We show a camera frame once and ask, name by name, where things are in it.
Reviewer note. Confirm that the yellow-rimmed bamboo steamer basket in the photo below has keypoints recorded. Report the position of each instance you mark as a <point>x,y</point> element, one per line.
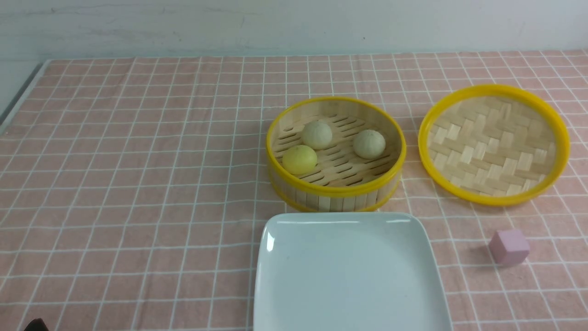
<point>341,180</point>

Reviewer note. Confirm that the yellow steamed bun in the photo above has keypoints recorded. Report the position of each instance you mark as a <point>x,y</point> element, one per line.
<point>299,159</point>

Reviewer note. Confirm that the yellow-rimmed woven steamer lid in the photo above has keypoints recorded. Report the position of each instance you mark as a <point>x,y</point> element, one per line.
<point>494,145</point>

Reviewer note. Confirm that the beige steamed bun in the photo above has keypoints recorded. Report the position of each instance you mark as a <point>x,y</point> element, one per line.
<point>317,135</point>
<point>369,144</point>

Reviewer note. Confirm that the pink checkered tablecloth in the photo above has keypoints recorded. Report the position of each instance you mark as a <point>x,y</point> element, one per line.
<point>134,191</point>

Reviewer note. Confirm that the pink cube block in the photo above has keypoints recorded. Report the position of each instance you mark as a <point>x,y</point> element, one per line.
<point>509,247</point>

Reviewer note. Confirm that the white square plate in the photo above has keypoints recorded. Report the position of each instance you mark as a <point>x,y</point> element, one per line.
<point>348,271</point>

